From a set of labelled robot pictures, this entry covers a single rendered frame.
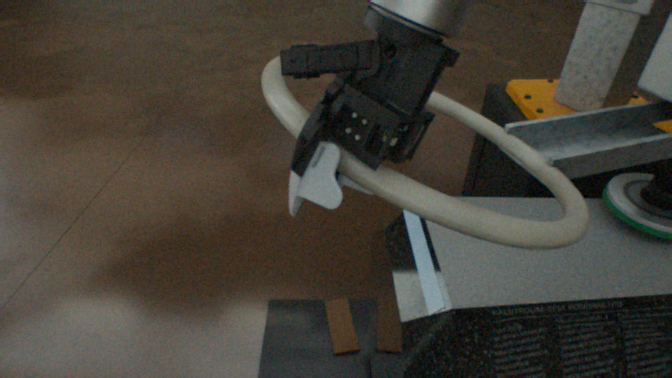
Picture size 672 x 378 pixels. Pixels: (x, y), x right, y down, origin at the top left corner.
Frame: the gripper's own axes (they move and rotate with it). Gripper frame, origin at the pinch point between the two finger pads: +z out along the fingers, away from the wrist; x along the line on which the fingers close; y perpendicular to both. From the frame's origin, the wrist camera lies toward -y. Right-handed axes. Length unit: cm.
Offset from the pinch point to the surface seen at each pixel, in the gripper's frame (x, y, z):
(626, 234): 78, 35, 6
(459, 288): 42, 15, 23
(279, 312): 80, -40, 110
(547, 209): 76, 19, 10
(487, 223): 5.2, 16.3, -7.0
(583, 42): 143, -6, -28
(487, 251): 54, 14, 18
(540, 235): 10.5, 20.6, -7.0
